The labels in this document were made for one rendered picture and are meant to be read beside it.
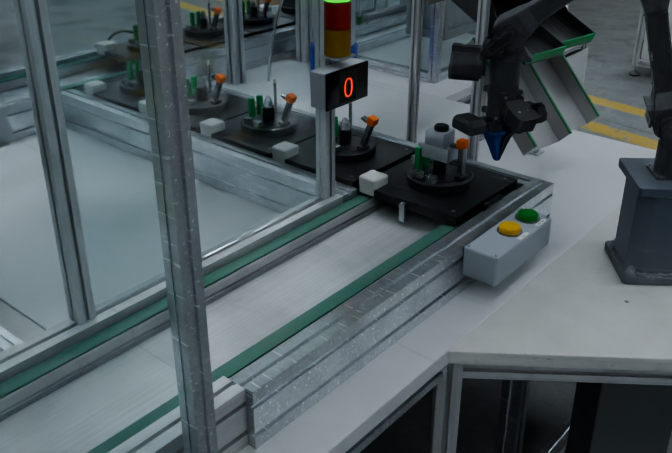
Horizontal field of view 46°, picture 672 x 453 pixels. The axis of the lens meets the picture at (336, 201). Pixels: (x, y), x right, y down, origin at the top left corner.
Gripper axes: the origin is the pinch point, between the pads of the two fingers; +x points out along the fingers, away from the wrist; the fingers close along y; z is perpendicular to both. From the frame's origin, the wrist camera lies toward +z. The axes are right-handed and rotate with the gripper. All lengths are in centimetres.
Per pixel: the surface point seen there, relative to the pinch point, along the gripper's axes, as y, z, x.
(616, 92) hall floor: 309, -252, 108
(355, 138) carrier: -10.5, -37.6, 10.0
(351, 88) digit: -24.6, -14.1, -10.7
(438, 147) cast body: -6.1, -10.9, 3.6
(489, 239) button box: -9.5, 11.6, 13.1
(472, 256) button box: -14.5, 13.3, 14.5
